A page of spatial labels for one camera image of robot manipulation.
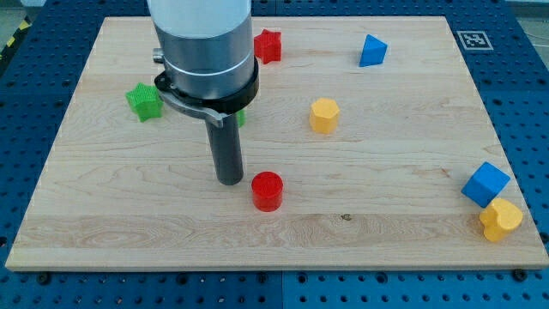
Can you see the red cylinder block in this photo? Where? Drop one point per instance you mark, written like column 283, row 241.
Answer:
column 267, row 191

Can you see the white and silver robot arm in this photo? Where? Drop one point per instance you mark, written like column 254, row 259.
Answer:
column 208, row 53

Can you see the yellow heart block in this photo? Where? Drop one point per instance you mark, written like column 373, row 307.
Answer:
column 500, row 218

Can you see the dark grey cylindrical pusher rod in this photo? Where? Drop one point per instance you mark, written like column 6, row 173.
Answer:
column 226, row 151

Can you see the green block behind rod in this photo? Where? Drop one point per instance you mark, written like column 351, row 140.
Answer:
column 241, row 118

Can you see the yellow hexagon block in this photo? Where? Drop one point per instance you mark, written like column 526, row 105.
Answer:
column 324, row 115

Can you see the light wooden board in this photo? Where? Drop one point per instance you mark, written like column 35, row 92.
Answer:
column 383, row 191

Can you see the red star block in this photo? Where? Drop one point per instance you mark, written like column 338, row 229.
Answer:
column 268, row 46

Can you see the green star block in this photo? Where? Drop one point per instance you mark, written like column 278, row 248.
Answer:
column 144, row 102

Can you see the blue triangle block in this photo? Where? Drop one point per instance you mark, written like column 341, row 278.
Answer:
column 373, row 52

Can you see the blue cube block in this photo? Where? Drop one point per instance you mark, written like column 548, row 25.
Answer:
column 485, row 184

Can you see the black and white fiducial tag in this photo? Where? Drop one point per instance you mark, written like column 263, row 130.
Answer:
column 474, row 40

